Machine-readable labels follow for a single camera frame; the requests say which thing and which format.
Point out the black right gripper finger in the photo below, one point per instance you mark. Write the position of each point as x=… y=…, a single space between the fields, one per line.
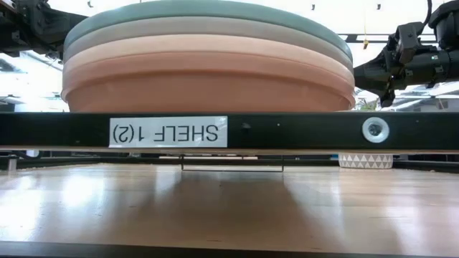
x=371 y=75
x=387 y=96

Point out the orange plate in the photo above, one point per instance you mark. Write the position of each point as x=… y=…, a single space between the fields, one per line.
x=208 y=86

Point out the beige plate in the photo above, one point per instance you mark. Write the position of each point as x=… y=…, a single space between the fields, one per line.
x=208 y=26

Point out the pink plate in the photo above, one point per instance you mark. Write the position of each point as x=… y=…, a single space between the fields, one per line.
x=208 y=43

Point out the teal plate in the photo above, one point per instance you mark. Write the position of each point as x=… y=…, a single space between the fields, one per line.
x=208 y=9

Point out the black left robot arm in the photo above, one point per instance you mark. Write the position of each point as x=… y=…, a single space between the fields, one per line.
x=5 y=36

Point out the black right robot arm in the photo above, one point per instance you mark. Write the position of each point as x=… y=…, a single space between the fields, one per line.
x=444 y=68

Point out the white shelf label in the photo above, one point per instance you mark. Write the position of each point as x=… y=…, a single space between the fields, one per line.
x=168 y=132

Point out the green succulent plant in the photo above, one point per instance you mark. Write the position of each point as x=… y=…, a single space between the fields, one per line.
x=367 y=104

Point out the silver bolt with washer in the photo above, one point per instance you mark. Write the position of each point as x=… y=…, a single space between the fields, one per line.
x=375 y=129

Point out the white patterned plant pot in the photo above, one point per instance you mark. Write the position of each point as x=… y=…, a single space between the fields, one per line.
x=365 y=161

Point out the black table frame rails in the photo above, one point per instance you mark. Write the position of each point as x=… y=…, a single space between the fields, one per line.
x=89 y=163

